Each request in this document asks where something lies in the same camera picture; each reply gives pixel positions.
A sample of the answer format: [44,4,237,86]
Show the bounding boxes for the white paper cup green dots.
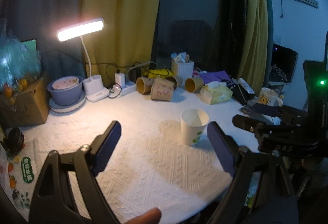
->
[180,109,210,146]

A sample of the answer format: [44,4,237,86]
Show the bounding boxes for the brown paper cup rightmost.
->
[184,78,204,93]

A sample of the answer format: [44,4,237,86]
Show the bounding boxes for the brown paper cup behind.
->
[166,76,183,90]

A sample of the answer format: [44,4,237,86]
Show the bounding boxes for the brown paper cup pink pattern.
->
[151,77,175,101]

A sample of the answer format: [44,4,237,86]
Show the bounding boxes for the brown paper cup leftmost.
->
[136,77,154,95]

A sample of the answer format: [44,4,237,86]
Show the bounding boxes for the fingertip at bottom edge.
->
[126,207,162,224]

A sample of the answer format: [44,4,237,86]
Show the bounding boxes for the white mug yellow bear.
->
[258,87,278,106]

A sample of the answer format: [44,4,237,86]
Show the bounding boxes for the snack bag green label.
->
[1,141,38,221]

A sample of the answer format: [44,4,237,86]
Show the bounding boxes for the yellow curtain right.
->
[238,0,269,94]

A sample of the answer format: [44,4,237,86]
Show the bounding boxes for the yellow curtain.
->
[238,0,269,94]
[81,0,159,80]

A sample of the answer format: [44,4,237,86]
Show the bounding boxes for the laptop computer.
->
[269,43,298,83]

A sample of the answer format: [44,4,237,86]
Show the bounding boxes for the yellow tissue pack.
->
[200,81,233,105]

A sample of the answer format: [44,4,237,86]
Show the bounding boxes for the purple cloth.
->
[200,71,232,85]

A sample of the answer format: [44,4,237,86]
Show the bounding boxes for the black round object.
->
[6,127,24,156]

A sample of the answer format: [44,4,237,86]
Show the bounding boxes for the white woven basket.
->
[171,60,195,81]

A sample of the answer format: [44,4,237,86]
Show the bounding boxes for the pale round plate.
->
[49,91,86,113]

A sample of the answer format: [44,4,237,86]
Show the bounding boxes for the white textured table cloth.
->
[19,85,275,224]

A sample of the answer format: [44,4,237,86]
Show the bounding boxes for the cardboard box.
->
[1,73,50,128]

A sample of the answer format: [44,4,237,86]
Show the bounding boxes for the yellow plastic bag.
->
[143,69,174,78]

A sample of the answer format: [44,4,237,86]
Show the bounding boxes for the purple bowl with lid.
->
[47,76,85,106]

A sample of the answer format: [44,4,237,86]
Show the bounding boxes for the white desk lamp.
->
[56,18,109,102]

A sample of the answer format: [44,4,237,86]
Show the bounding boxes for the white power strip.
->
[110,82,136,97]

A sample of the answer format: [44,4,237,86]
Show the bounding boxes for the white charger plug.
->
[115,72,126,88]

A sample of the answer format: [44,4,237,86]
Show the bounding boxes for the clear plastic bag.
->
[1,18,42,92]

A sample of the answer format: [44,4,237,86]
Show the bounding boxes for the yellow curtain left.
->
[81,0,159,80]

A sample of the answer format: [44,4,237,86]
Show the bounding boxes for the black power cable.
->
[40,48,175,100]

